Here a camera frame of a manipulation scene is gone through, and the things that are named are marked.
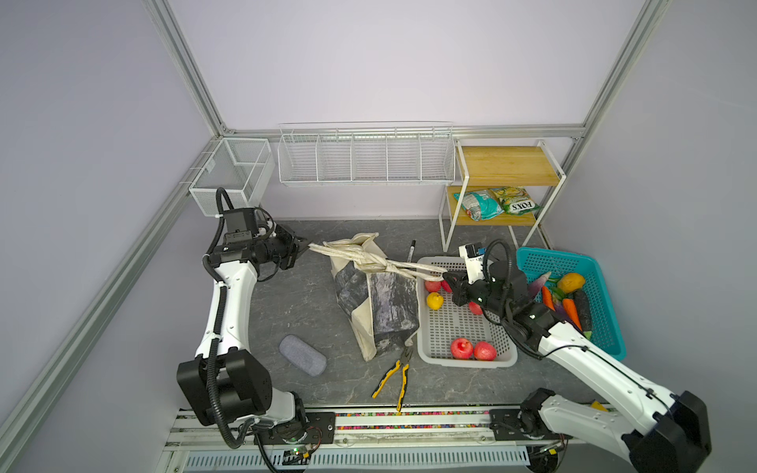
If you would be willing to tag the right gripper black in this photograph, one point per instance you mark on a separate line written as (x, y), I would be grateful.
(461, 291)

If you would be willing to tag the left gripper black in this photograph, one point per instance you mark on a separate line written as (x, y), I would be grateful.
(293, 243)

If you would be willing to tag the cream canvas tote bag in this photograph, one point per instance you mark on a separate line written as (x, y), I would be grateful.
(378, 295)

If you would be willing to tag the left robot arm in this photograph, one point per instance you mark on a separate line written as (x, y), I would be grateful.
(224, 385)

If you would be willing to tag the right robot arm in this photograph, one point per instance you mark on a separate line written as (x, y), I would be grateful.
(650, 426)

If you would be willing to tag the teal snack bag lower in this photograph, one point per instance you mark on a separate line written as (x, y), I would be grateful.
(479, 205)

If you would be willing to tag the green snack bag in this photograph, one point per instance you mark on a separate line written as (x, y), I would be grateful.
(514, 200)

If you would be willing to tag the red apple centre right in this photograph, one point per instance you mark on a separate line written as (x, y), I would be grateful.
(475, 309)

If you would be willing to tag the red apple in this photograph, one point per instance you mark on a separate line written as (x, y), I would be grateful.
(462, 349)
(433, 286)
(475, 309)
(484, 351)

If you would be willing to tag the red apple front right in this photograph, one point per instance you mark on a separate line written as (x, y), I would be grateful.
(484, 351)

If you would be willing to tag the yellow bell pepper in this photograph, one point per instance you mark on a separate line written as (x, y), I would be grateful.
(570, 283)

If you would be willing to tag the orange carrot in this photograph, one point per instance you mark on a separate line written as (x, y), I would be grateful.
(571, 311)

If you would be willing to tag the red apple front left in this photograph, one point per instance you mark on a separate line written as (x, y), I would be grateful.
(462, 349)

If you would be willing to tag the white plastic fruit basket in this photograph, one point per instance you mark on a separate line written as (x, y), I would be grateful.
(438, 328)

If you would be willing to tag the yellow lemon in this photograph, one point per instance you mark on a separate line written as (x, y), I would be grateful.
(435, 301)

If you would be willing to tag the red apple back left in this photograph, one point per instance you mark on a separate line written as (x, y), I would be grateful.
(433, 286)

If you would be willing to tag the dark green cucumber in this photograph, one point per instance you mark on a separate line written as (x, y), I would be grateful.
(581, 300)

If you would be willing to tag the black marker pen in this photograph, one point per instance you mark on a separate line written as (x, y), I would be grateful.
(411, 251)

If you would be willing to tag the white wooden two-tier shelf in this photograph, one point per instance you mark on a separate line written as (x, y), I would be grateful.
(484, 167)

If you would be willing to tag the teal plastic vegetable basket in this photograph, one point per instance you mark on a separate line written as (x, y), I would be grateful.
(535, 262)

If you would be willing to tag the grey fabric glasses case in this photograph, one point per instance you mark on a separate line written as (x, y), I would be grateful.
(302, 355)

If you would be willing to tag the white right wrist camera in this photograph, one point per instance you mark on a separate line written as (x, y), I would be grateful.
(472, 255)

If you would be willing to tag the white mesh wall box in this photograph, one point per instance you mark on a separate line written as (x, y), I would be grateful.
(242, 166)

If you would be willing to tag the yellow handled pliers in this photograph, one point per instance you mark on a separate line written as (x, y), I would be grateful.
(401, 367)

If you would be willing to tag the white wire wall basket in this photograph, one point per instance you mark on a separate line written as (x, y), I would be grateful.
(350, 153)

